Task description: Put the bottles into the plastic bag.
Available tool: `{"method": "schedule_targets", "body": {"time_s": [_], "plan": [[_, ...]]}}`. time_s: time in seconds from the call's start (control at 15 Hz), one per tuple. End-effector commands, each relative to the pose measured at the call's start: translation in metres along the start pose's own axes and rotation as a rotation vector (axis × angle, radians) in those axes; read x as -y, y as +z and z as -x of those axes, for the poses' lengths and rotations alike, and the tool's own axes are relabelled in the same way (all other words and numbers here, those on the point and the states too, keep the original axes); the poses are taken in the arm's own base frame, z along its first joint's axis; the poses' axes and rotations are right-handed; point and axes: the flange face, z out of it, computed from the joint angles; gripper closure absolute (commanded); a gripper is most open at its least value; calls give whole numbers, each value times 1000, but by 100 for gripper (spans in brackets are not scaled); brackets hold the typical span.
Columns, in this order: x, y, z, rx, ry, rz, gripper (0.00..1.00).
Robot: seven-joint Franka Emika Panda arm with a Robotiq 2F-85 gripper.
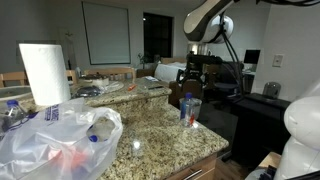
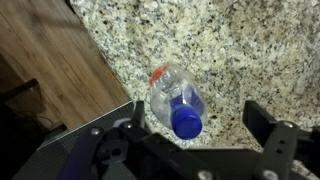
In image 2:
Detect Fiji water bottle blue cap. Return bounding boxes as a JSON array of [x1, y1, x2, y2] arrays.
[[148, 64, 206, 141]]

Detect dark brown box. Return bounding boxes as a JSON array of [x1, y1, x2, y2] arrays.
[[0, 78, 47, 116]]

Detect grey textured platform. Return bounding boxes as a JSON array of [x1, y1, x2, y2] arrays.
[[13, 100, 136, 180]]

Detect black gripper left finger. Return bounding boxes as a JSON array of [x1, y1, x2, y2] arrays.
[[59, 100, 188, 180]]

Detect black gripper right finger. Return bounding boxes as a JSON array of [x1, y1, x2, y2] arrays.
[[242, 99, 320, 180]]

